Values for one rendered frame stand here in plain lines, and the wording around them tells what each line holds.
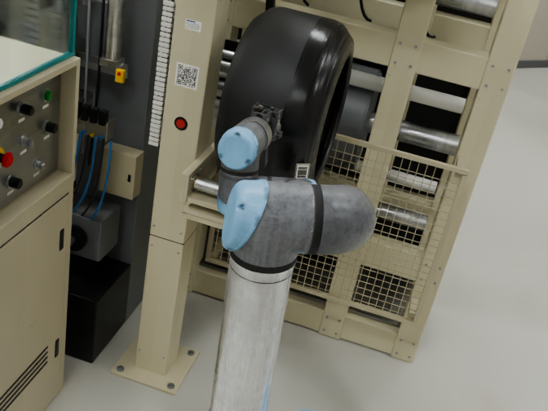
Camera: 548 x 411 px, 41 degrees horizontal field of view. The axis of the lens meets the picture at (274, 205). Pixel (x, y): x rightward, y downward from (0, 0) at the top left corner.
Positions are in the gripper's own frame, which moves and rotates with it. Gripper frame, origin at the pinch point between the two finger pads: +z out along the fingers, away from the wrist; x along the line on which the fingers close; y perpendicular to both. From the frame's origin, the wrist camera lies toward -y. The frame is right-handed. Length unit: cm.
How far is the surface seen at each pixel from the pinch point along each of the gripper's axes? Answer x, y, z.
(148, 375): 33, -119, 34
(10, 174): 64, -27, -24
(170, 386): 23, -119, 32
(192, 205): 24.1, -38.8, 18.9
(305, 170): -10.9, -12.3, 5.8
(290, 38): 3.0, 21.6, 13.4
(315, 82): -7.7, 12.8, 6.5
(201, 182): 22.2, -29.7, 18.4
